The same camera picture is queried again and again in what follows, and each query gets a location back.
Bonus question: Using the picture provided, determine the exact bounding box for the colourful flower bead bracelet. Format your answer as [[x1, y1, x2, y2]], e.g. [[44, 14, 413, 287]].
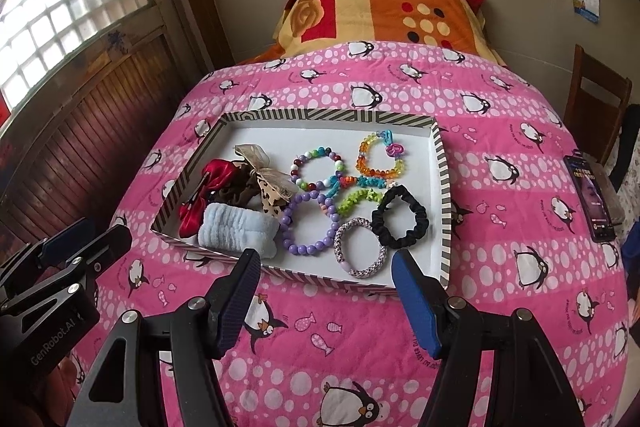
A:
[[322, 173, 388, 218]]

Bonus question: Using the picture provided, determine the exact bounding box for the black scrunchie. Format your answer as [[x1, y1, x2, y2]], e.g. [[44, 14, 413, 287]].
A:
[[371, 185, 430, 249]]

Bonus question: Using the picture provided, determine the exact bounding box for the striped cardboard box tray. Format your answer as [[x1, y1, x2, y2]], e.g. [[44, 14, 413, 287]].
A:
[[151, 108, 452, 291]]

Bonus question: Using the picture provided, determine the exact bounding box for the brown scrunchie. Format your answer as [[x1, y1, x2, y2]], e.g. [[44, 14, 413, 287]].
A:
[[207, 161, 260, 208]]

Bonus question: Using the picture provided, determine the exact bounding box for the purple bead bracelet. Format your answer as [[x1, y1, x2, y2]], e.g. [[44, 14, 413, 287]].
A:
[[278, 188, 342, 257]]

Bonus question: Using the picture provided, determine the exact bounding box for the pink penguin blanket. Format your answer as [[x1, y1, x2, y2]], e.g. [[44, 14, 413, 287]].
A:
[[75, 41, 628, 426]]

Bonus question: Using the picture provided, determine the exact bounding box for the wooden chair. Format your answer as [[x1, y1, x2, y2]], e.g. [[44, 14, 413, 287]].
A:
[[563, 44, 632, 165]]

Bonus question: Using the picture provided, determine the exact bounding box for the multicolour round bead bracelet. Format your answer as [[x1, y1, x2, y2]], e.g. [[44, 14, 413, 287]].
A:
[[290, 146, 347, 193]]

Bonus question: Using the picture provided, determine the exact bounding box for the black garment on chair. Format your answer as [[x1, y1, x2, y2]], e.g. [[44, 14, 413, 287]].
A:
[[608, 104, 640, 192]]

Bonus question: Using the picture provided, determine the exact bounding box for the light blue fuzzy band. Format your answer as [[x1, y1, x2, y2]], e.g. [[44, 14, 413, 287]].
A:
[[198, 202, 280, 259]]

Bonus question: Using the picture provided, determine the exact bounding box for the red velvet bow clip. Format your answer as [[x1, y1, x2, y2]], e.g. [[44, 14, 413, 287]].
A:
[[178, 159, 238, 239]]

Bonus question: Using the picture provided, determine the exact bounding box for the leopard print ribbon bow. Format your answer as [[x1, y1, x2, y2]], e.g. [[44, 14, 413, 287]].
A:
[[234, 144, 298, 218]]

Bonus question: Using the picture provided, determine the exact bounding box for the orange yellow rose blanket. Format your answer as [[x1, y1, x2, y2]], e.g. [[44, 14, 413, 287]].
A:
[[251, 0, 504, 65]]

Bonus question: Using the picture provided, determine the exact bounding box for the smartphone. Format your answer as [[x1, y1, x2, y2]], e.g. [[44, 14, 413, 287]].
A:
[[563, 150, 615, 243]]

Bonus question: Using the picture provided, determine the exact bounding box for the silver rhinestone bracelet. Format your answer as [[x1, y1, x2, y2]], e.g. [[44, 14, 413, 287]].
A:
[[332, 215, 388, 280]]

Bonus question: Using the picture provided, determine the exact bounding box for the orange translucent bead bracelet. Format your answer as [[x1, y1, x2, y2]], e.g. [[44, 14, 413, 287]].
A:
[[354, 130, 407, 181]]

